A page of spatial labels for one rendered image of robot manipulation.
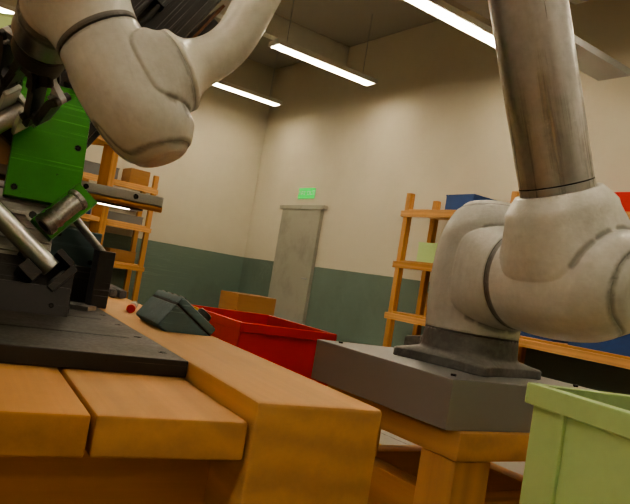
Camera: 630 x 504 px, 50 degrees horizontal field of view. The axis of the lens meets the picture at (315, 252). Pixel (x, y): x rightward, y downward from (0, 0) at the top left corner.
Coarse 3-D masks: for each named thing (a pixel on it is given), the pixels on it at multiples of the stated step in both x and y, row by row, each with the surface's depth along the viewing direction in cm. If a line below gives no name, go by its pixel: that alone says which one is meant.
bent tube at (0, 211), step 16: (0, 112) 104; (16, 112) 105; (0, 128) 104; (0, 208) 101; (0, 224) 100; (16, 224) 101; (16, 240) 101; (32, 240) 102; (32, 256) 102; (48, 256) 102
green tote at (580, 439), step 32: (544, 384) 58; (544, 416) 56; (576, 416) 52; (608, 416) 49; (544, 448) 55; (576, 448) 52; (608, 448) 49; (544, 480) 55; (576, 480) 51; (608, 480) 48
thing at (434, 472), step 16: (384, 448) 117; (400, 448) 119; (416, 448) 122; (384, 464) 106; (400, 464) 118; (416, 464) 120; (432, 464) 93; (448, 464) 90; (464, 464) 90; (480, 464) 92; (496, 464) 119; (384, 480) 102; (400, 480) 100; (416, 480) 100; (432, 480) 92; (448, 480) 90; (464, 480) 90; (480, 480) 92; (496, 480) 114; (512, 480) 112; (384, 496) 102; (400, 496) 99; (416, 496) 94; (432, 496) 92; (448, 496) 89; (464, 496) 90; (480, 496) 92; (496, 496) 99; (512, 496) 100
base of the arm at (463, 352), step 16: (416, 336) 118; (432, 336) 108; (448, 336) 105; (464, 336) 104; (480, 336) 104; (400, 352) 110; (416, 352) 108; (432, 352) 106; (448, 352) 105; (464, 352) 104; (480, 352) 103; (496, 352) 104; (512, 352) 106; (464, 368) 101; (480, 368) 99; (496, 368) 102; (512, 368) 105; (528, 368) 108
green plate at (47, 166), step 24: (24, 96) 110; (72, 96) 114; (48, 120) 111; (72, 120) 113; (24, 144) 109; (48, 144) 110; (72, 144) 112; (24, 168) 108; (48, 168) 110; (72, 168) 112; (24, 192) 107; (48, 192) 109
